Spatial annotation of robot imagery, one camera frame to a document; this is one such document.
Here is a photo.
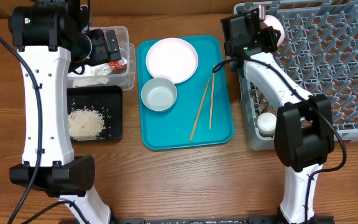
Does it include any wooden chopstick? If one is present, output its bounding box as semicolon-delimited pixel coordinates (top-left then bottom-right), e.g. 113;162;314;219
189;78;210;142
209;72;215;129

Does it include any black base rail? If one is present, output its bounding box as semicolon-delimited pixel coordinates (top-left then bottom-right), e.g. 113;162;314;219
117;216;282;224

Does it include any pile of rice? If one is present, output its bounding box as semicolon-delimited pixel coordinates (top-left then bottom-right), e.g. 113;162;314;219
68;108;108;141

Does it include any white paper cup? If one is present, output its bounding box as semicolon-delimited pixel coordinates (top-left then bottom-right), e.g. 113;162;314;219
257;112;277;136

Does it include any black plastic tray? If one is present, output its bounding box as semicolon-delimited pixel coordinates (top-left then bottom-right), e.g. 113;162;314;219
67;86;123;141

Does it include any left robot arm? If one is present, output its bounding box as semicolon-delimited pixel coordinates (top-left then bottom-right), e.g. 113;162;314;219
9;1;119;223

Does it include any left wooden chopstick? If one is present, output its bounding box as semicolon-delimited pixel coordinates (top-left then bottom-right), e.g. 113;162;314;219
189;78;210;142

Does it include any grey dishwasher rack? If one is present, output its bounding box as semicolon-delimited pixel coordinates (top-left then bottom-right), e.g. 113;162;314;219
233;0;358;151

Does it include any teal serving tray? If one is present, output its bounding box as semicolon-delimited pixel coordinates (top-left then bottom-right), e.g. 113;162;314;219
139;35;234;151

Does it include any grey-white bowl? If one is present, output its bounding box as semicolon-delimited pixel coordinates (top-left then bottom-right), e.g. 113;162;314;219
140;78;178;112

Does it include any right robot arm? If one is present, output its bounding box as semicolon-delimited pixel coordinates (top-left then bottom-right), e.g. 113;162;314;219
221;6;334;223

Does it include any right wooden chopstick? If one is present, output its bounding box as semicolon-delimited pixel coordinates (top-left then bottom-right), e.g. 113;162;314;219
209;72;215;129

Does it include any pink bowl with rice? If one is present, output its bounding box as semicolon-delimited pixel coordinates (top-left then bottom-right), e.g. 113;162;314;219
261;15;285;47

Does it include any white round plate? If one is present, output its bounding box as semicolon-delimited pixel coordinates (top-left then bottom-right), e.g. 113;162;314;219
145;37;199;84

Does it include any clear plastic bin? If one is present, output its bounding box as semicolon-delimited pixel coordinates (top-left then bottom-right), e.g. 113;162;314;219
67;26;136;91

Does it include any white napkin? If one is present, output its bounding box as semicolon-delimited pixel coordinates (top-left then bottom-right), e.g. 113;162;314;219
67;63;112;88

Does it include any red snack wrapper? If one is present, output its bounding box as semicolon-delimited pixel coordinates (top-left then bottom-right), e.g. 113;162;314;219
108;58;127;73

